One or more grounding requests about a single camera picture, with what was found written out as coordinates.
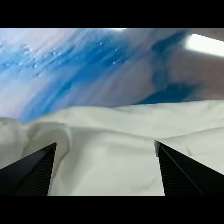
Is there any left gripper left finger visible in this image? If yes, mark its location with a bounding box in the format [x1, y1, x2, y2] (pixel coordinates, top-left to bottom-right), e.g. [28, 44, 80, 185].
[0, 142, 58, 197]

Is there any white shirt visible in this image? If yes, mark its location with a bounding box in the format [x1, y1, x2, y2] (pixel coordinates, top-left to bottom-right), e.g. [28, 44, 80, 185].
[0, 99, 224, 197]

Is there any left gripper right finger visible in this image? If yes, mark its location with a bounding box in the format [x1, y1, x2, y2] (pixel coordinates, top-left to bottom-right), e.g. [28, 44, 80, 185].
[155, 140, 224, 197]

